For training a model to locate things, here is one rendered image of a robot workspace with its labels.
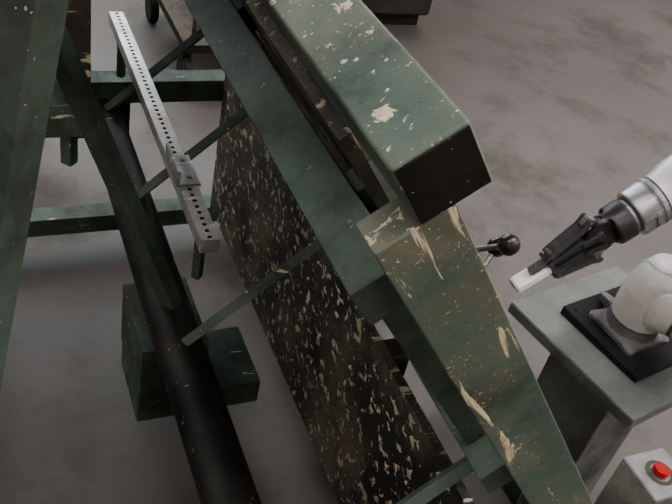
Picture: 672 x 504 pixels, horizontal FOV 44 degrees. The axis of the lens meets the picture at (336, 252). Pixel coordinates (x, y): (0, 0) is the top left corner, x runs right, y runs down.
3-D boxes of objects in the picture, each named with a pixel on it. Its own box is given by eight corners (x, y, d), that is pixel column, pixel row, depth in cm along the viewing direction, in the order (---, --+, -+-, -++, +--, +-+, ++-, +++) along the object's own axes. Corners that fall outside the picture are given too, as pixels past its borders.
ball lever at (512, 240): (445, 269, 142) (523, 258, 137) (438, 257, 139) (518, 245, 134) (446, 251, 144) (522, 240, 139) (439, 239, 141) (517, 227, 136)
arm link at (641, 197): (674, 229, 146) (645, 247, 146) (643, 199, 152) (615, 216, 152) (670, 198, 139) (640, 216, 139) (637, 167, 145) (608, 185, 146)
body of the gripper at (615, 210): (638, 214, 140) (592, 242, 141) (644, 242, 146) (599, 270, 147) (612, 188, 145) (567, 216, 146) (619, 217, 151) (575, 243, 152)
